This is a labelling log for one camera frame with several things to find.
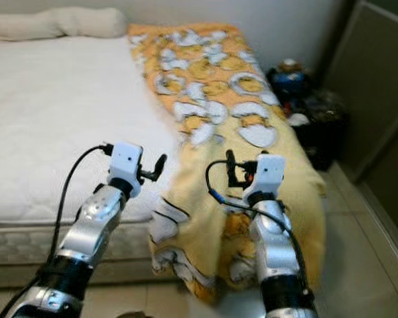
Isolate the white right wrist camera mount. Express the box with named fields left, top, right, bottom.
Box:
left=241, top=153, right=287, bottom=203

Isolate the white quilted mattress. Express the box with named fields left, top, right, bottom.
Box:
left=0, top=36, right=184, bottom=267

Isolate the orange cartoon print blanket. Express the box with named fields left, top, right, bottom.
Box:
left=127, top=23, right=328, bottom=304

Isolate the beige bolster pillow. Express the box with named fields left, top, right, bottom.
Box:
left=56, top=7, right=129, bottom=39
left=0, top=13, right=68, bottom=42

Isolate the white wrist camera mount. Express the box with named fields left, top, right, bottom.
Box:
left=109, top=140, right=145, bottom=197
left=241, top=153, right=287, bottom=203

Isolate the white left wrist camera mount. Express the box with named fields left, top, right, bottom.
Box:
left=109, top=140, right=145, bottom=197

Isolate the dark grey wardrobe door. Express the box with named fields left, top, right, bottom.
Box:
left=320, top=0, right=398, bottom=183

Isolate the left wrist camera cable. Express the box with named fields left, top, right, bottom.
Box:
left=55, top=142, right=114, bottom=267

